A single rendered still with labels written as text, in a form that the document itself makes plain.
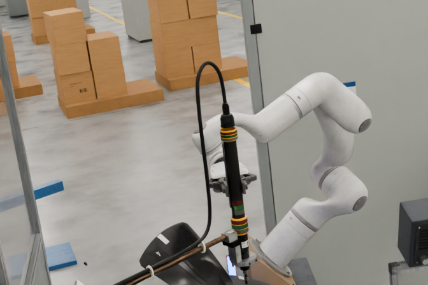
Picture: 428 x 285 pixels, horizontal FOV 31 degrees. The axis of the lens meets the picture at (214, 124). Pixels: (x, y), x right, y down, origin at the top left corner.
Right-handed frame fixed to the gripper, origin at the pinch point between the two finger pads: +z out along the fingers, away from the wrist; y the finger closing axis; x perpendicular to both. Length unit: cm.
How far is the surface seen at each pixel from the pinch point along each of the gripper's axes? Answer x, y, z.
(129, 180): -152, 35, -468
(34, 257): -54, 69, -102
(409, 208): -30, -59, -35
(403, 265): -49, -56, -34
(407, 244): -41, -57, -33
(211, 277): -22.3, 9.1, 2.9
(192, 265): -18.8, 13.7, 1.6
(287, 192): -74, -49, -179
